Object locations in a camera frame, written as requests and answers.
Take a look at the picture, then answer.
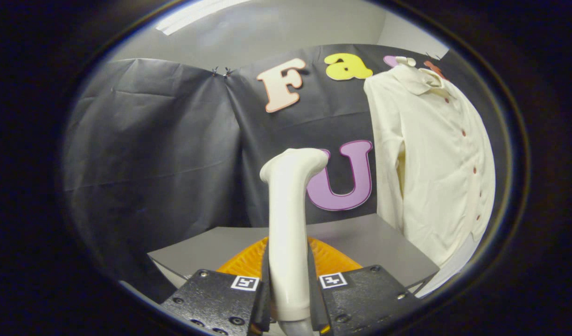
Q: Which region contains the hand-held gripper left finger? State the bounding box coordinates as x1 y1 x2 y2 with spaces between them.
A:
160 237 272 336

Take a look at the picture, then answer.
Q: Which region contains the black backdrop cloth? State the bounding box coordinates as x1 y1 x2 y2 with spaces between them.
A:
62 43 508 304

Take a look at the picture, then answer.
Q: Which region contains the ceiling light panel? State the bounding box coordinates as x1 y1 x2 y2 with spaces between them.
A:
155 0 249 36

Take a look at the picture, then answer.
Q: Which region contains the cream button shirt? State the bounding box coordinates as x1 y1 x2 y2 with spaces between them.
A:
363 58 496 297

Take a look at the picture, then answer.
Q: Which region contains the grey cabinet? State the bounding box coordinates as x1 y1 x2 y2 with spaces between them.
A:
147 213 440 294

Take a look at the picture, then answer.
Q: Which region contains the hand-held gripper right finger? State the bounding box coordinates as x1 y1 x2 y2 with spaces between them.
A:
307 237 422 336

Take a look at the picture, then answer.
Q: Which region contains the white garment steamer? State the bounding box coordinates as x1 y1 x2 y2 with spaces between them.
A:
259 148 329 322

